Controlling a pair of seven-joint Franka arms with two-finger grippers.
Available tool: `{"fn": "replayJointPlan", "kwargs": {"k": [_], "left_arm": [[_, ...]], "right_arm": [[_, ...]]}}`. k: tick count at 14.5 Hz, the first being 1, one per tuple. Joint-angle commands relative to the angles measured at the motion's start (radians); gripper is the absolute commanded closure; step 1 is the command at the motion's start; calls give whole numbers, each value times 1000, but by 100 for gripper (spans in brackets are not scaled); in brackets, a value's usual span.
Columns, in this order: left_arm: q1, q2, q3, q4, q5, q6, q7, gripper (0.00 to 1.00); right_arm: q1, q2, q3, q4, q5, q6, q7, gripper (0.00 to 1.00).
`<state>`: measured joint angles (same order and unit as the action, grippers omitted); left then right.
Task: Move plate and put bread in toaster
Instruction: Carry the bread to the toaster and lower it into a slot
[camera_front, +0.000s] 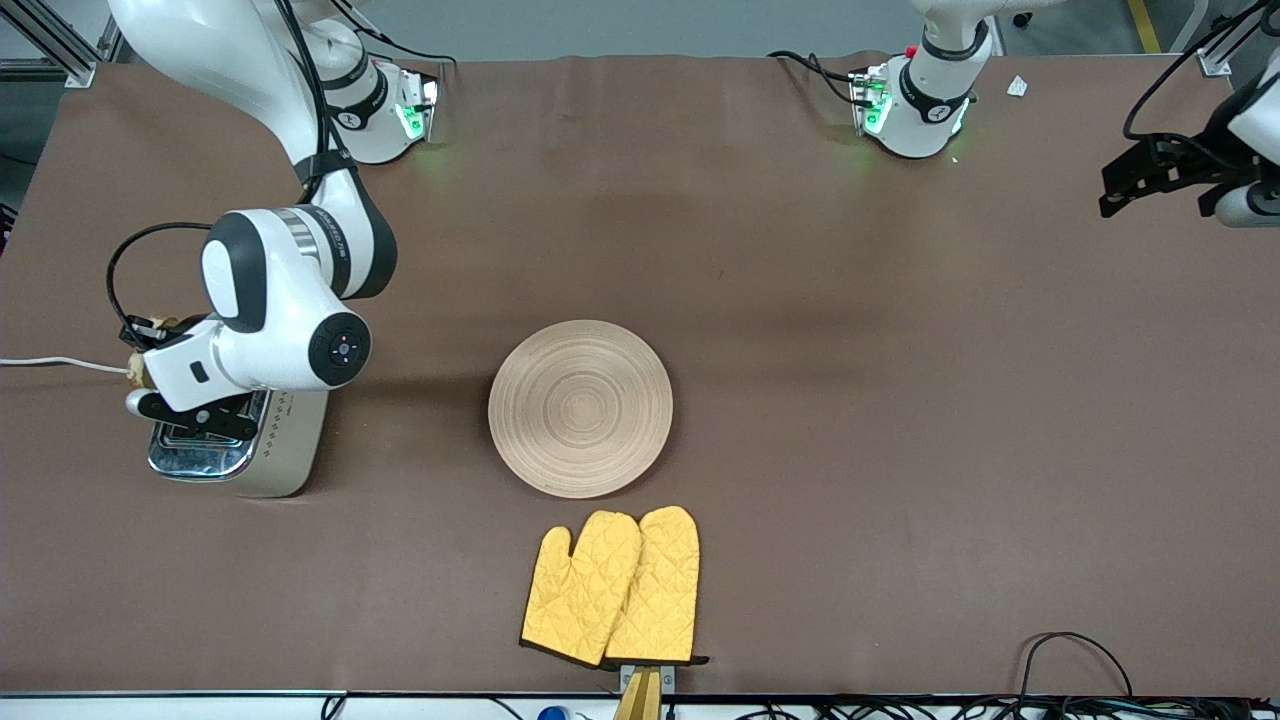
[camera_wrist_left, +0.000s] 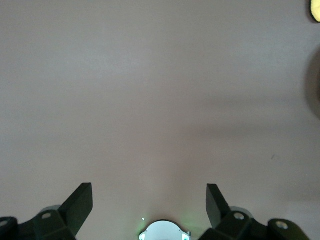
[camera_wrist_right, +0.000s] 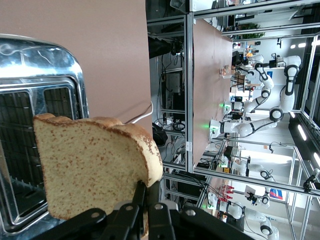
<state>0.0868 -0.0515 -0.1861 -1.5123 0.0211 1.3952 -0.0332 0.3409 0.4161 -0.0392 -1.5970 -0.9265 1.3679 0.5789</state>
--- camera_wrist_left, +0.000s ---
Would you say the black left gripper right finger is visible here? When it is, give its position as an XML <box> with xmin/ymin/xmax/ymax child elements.
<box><xmin>199</xmin><ymin>183</ymin><xmax>311</xmax><ymax>240</ymax></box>

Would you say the brown table cover sheet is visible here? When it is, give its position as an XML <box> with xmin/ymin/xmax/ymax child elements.
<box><xmin>0</xmin><ymin>0</ymin><xmax>320</xmax><ymax>240</ymax></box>

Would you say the yellow quilted oven mitt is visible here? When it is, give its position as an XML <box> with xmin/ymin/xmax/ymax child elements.
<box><xmin>309</xmin><ymin>0</ymin><xmax>320</xmax><ymax>24</ymax></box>

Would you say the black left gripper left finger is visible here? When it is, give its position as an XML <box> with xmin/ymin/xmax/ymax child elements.
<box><xmin>0</xmin><ymin>182</ymin><xmax>94</xmax><ymax>240</ymax></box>

